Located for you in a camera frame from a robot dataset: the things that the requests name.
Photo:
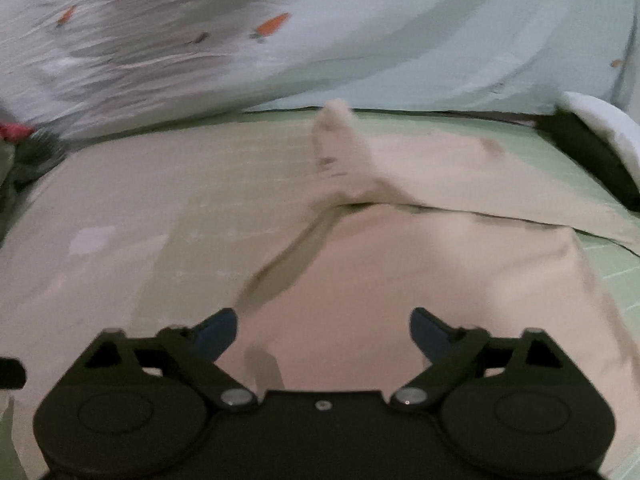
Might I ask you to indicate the red cloth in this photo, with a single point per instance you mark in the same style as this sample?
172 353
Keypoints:
14 133

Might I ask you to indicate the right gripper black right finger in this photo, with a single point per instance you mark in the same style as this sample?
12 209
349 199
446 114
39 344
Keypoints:
457 355

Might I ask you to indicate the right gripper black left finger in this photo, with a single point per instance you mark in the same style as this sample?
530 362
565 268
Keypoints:
178 354

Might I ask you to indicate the pink beige garment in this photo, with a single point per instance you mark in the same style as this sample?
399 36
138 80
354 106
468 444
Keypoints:
400 269

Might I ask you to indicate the grey checked cloth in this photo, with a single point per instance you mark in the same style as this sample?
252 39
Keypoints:
23 162

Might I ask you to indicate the green grid bed sheet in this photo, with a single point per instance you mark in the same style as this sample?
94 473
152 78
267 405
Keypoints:
590 209

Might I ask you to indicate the light blue carrot-print duvet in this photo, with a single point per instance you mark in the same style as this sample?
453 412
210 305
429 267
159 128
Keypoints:
90 68

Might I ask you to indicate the black and white object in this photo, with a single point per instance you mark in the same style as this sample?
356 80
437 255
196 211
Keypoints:
603 139

